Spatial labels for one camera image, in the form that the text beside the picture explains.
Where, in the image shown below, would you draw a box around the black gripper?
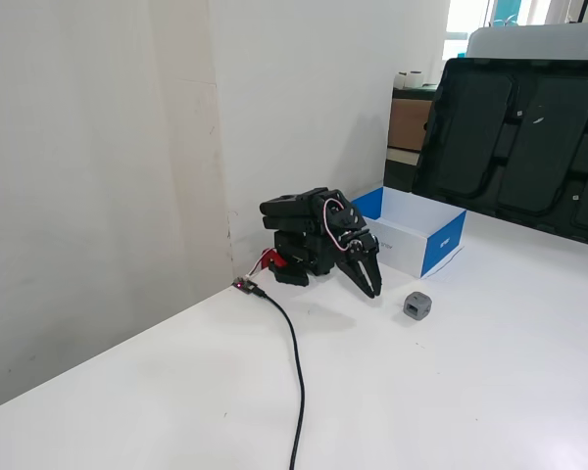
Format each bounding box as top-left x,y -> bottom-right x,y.
336,226 -> 384,300

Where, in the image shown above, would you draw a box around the small gray block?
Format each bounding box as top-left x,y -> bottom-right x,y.
402,291 -> 433,322

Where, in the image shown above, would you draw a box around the blue and white cardboard box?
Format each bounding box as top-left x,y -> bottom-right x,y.
351,185 -> 467,280

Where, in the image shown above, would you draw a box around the brown cardboard box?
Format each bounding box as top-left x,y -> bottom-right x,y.
388,97 -> 433,152

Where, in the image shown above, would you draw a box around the small controller board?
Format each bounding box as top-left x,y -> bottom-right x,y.
231,276 -> 261,296

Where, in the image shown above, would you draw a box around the black plastic moulded tray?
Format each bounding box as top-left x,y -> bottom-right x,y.
411,57 -> 588,249

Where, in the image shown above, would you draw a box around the translucent white plastic bin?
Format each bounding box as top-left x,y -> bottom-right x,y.
465,22 -> 588,63

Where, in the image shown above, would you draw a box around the red and white servo wire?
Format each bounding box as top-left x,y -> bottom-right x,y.
321,197 -> 355,254

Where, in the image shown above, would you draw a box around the red and white board wires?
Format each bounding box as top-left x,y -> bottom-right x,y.
244,258 -> 269,281

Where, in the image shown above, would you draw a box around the black usb cable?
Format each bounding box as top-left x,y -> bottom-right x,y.
254,286 -> 307,470

